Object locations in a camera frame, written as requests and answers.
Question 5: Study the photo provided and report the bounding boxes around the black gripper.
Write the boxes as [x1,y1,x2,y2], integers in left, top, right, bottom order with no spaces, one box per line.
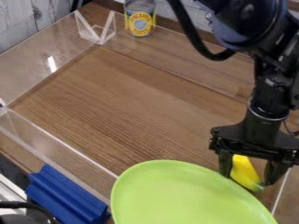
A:
[210,106,299,186]

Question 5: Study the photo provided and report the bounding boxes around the yellow banana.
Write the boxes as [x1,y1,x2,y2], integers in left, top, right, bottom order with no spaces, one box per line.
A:
[230,155,265,193]

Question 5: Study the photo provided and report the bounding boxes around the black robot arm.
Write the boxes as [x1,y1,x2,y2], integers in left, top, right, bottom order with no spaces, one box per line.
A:
[195,0,299,186]

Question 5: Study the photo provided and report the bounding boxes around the green plate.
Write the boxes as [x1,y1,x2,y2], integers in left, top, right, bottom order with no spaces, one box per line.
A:
[111,160,278,224]

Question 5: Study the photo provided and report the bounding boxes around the blue plastic block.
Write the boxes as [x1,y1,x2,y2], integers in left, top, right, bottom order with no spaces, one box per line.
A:
[26,164,111,224]

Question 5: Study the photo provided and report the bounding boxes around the yellow labelled tin can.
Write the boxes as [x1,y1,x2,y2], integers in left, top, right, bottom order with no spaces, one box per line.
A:
[125,0,157,38]

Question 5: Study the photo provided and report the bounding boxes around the clear acrylic wall panels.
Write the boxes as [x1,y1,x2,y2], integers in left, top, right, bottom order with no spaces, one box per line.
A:
[0,9,299,217]

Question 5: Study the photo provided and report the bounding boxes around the clear acrylic corner bracket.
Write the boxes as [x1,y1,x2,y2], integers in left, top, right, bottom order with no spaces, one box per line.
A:
[75,10,117,46]

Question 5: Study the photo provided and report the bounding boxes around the black cable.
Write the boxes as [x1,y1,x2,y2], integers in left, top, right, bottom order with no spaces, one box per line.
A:
[0,200,58,224]

